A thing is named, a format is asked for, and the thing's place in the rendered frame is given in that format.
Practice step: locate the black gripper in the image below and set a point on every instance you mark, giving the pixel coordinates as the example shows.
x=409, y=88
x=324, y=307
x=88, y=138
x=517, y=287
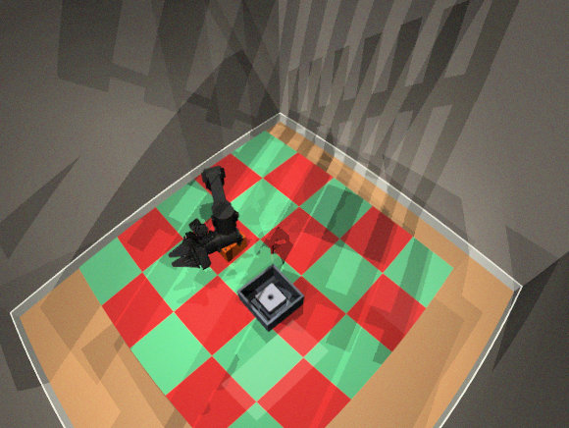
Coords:
x=191, y=253

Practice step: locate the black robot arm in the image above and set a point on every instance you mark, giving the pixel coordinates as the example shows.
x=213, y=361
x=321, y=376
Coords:
x=223, y=213

